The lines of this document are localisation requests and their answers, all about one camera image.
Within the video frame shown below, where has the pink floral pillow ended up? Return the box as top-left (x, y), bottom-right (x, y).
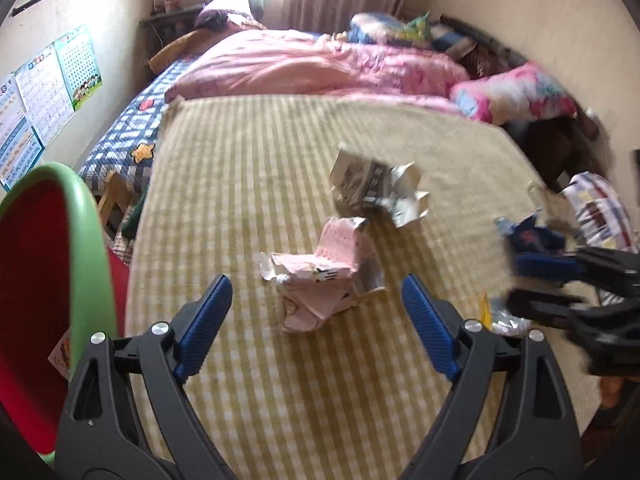
top-left (448, 61), bottom-right (578, 125)

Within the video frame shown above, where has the pink carton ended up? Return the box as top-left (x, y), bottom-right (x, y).
top-left (259, 216), bottom-right (387, 333)

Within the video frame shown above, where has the dark wooden shelf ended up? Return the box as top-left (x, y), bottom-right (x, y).
top-left (139, 4), bottom-right (206, 58)

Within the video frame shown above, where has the green bordered wall poster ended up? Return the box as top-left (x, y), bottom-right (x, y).
top-left (54, 24), bottom-right (104, 111)

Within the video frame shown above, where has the dark green cloth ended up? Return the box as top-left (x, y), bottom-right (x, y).
top-left (122, 200), bottom-right (146, 241)

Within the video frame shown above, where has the wooden stool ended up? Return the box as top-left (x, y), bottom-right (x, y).
top-left (97, 170), bottom-right (146, 233)

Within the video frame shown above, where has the crumpled grey white carton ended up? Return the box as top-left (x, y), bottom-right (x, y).
top-left (329, 142), bottom-right (432, 228)

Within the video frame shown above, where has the colourful snack packet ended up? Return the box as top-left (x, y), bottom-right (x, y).
top-left (47, 329), bottom-right (74, 377)

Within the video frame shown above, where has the blue snack wrapper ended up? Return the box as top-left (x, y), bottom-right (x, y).
top-left (494, 214), bottom-right (568, 266)

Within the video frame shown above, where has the green and red bin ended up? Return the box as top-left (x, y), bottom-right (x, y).
top-left (0, 162), bottom-right (131, 468)

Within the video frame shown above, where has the pink purple pillow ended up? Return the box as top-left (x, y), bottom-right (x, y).
top-left (194, 0), bottom-right (268, 31)

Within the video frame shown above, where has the blue plaid bedsheet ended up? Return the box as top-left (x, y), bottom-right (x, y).
top-left (77, 55), bottom-right (201, 196)

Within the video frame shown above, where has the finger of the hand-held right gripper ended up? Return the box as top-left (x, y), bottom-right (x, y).
top-left (512, 246), bottom-right (640, 292)
top-left (505, 287), bottom-right (640, 377)

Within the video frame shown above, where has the white learning wall poster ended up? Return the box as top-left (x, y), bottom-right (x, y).
top-left (14, 44), bottom-right (76, 148)

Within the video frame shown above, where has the dark wooden headboard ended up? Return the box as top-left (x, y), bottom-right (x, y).
top-left (440, 14), bottom-right (616, 191)

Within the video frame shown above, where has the brown pillow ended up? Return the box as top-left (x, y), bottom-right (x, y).
top-left (149, 27), bottom-right (211, 73)

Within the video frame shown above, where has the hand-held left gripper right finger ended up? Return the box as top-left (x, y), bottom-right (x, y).
top-left (398, 274), bottom-right (586, 480)

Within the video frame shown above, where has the yellow and silver wrapper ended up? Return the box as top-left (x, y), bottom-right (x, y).
top-left (477, 291), bottom-right (533, 337)

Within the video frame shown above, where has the yellow checked blanket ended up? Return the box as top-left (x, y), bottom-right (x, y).
top-left (122, 94), bottom-right (601, 480)

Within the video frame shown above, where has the blue patterned pillow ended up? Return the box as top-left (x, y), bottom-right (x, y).
top-left (348, 12), bottom-right (416, 43)

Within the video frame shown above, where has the pink quilt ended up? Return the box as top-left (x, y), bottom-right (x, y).
top-left (164, 29), bottom-right (471, 111)

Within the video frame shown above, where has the green plush toy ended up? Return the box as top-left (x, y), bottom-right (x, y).
top-left (397, 11), bottom-right (433, 43)

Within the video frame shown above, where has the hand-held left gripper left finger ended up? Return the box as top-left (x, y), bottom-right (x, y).
top-left (54, 274), bottom-right (236, 480)

